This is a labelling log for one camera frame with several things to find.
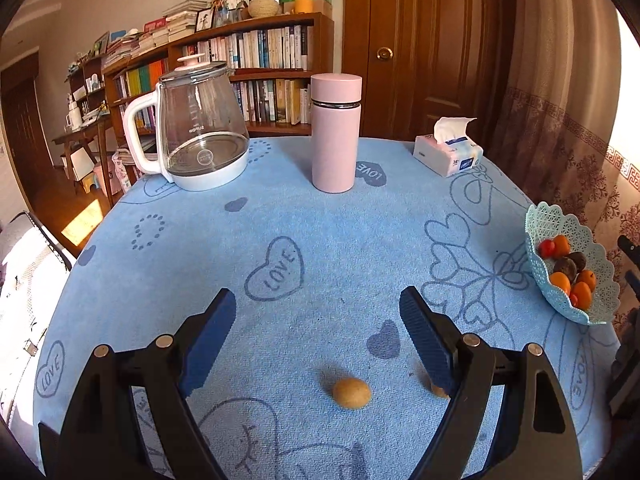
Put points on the red tomato in basket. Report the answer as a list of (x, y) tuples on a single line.
[(546, 249)]

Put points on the patterned curtain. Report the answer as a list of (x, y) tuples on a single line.
[(568, 132)]

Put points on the blue patterned tablecloth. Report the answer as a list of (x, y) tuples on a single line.
[(317, 279)]

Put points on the wooden bookshelf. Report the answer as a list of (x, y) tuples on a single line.
[(283, 47)]

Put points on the orange mandarin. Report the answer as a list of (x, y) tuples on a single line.
[(561, 281), (589, 278), (584, 295)]

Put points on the orange in basket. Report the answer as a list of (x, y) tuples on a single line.
[(561, 247)]

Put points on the red tomato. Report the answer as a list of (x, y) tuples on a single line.
[(573, 299), (546, 249)]

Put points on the mint lattice fruit basket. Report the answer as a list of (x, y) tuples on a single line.
[(545, 222)]

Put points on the woven round basket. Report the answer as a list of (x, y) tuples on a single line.
[(263, 8)]

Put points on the picture frame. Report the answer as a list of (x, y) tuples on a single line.
[(204, 20)]

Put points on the brown wooden door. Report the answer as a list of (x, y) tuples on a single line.
[(451, 59)]

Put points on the glass electric kettle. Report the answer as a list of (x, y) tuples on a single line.
[(200, 133)]

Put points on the yellow cylinder candle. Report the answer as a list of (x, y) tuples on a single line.
[(303, 6)]

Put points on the pink thermos bottle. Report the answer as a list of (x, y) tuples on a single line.
[(335, 124)]

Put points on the tissue pack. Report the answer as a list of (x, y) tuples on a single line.
[(448, 150)]

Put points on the brass door knob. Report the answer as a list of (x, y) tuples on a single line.
[(384, 54)]

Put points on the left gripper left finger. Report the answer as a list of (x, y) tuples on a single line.
[(101, 437)]

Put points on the tan longan fruit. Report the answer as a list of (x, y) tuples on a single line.
[(351, 393), (439, 391)]

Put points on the dark passion fruit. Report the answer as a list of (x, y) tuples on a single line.
[(579, 260), (566, 266)]

